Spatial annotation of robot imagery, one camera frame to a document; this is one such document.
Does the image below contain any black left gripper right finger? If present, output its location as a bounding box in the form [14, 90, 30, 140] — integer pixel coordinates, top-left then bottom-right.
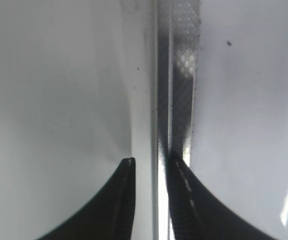
[166, 152, 272, 240]

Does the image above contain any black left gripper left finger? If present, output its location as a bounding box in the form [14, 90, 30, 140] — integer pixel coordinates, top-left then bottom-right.
[40, 157, 135, 240]

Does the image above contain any white board with grey frame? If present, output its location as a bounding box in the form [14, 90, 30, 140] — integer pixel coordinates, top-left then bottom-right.
[123, 0, 288, 240]

